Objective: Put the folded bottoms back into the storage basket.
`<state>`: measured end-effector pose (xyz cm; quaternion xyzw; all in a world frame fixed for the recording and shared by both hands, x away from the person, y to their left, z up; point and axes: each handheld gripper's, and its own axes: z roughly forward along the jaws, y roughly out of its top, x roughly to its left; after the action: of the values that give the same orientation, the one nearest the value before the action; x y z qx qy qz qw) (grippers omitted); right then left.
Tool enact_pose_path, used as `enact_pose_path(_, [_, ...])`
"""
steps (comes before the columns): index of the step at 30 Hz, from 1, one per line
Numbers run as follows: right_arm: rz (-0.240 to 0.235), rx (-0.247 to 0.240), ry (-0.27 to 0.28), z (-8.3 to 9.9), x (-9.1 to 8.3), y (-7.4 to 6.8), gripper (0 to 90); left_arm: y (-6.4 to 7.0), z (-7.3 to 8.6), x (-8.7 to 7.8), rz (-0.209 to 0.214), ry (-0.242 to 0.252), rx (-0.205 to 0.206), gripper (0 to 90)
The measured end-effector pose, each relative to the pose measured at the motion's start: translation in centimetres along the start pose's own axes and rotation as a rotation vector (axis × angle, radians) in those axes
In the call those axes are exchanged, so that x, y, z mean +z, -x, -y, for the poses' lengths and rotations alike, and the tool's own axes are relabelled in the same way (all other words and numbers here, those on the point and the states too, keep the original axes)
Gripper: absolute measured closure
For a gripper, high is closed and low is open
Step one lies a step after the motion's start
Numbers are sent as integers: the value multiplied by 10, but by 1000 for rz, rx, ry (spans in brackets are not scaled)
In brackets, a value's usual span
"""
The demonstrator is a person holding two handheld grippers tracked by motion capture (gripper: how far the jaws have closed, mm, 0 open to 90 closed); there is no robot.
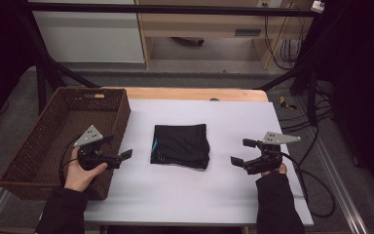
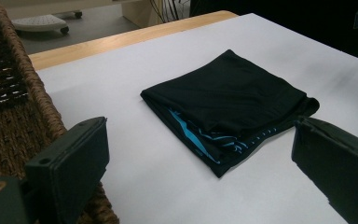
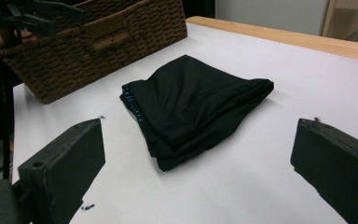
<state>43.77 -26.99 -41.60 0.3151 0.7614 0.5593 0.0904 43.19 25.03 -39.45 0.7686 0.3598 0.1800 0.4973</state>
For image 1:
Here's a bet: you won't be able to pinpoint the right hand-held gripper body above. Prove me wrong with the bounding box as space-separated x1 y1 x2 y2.
243 131 302 176

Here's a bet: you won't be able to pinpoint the black metal stand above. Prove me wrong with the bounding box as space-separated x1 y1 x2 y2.
19 13 99 115
254 59 319 128

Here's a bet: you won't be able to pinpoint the white cabinet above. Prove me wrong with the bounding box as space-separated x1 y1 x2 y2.
28 0 146 64

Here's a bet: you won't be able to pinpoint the dark curtain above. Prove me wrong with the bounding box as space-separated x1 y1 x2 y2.
300 0 374 199
0 0 38 137

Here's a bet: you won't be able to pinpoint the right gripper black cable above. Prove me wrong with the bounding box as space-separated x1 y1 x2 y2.
280 151 336 219

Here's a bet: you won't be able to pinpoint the person's left hand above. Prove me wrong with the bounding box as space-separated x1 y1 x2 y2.
63 146 109 193

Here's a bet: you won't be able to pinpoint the brown wicker basket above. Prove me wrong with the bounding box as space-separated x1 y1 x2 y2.
0 86 132 201

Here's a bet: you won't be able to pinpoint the black cloth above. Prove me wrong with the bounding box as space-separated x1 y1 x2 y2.
149 123 211 171

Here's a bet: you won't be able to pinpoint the white table sheet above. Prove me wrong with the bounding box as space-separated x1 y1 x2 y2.
83 98 316 227

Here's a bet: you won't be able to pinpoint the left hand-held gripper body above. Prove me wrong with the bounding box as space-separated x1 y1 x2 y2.
73 124 124 172

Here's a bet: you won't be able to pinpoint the black floor cables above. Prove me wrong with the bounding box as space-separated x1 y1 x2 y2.
279 85 336 135

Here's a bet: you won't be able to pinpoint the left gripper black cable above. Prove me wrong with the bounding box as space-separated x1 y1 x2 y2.
57 136 80 188

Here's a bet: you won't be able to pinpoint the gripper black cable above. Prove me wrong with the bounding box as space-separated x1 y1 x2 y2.
57 136 80 188
280 151 336 219

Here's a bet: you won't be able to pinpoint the light wooden desk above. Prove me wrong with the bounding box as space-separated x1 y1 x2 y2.
133 0 317 71

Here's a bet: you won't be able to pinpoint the hanging black cable bundle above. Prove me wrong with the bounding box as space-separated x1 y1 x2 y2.
263 14 307 71

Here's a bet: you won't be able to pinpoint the yellow and black tape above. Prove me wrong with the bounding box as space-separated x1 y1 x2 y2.
279 96 298 111

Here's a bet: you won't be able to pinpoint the black horizontal frame bar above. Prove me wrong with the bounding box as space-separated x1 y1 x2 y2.
28 1 318 19

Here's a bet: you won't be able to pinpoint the white power strip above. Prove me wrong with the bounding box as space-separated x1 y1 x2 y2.
310 0 326 15

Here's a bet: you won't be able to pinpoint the person's right hand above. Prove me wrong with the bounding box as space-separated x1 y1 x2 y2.
260 163 288 178

